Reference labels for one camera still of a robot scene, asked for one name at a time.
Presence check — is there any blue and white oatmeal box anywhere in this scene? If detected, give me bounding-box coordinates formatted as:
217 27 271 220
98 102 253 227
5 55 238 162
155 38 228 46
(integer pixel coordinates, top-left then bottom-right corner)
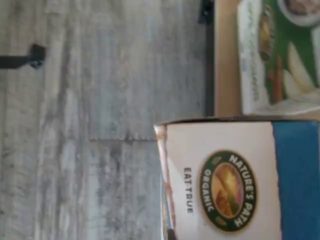
153 119 320 240

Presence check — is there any green and white oatmeal box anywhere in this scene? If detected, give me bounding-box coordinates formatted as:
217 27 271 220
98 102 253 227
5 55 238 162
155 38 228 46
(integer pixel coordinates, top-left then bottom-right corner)
235 0 320 116

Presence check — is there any black-framed wooden shelf unit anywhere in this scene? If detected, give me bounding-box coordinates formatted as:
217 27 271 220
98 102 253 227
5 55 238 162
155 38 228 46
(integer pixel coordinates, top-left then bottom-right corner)
198 0 320 119

